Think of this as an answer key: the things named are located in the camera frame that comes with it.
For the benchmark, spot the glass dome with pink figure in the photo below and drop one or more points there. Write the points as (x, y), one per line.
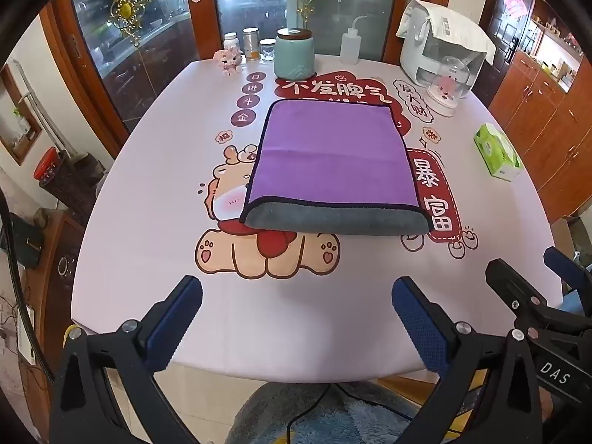
(447, 85)

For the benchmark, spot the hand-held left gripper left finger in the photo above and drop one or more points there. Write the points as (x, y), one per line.
(178, 314)

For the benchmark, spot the green tissue pack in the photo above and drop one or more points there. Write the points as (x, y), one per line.
(498, 150)

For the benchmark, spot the wooden glass door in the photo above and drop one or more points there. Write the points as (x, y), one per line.
(305, 9)
(138, 46)

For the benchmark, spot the purple and grey towel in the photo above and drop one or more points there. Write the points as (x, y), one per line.
(330, 162)

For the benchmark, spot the teal ceramic canister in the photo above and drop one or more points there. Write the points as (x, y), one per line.
(294, 53)

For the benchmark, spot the white kitchen appliance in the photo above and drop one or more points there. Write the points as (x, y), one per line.
(418, 67)

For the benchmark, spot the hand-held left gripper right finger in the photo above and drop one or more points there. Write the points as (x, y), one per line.
(418, 319)

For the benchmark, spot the clear squeeze bottle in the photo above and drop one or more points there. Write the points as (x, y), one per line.
(350, 46)

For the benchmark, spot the amber glass jar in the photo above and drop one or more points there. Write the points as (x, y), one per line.
(250, 44)

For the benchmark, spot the dark wooden side cabinet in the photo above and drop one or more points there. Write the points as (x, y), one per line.
(55, 259)

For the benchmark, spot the printed pink tablecloth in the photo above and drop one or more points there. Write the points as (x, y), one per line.
(323, 286)

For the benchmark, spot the red lidded jar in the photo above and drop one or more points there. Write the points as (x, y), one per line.
(47, 163)

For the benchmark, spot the wooden wall cabinet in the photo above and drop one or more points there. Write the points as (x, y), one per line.
(545, 115)

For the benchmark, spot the fluffy blue seat cushion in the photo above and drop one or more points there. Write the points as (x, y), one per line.
(333, 416)

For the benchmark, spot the small clear glass jar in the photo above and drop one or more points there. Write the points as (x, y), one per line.
(267, 50)

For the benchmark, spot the white pill bottle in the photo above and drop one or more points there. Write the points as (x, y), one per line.
(231, 40)

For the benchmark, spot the white cover cloth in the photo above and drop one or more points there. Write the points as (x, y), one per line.
(444, 25)

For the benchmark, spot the pink toy figure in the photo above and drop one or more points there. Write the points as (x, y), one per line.
(228, 61)

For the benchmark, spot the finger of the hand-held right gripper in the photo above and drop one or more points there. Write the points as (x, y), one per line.
(506, 280)
(562, 261)

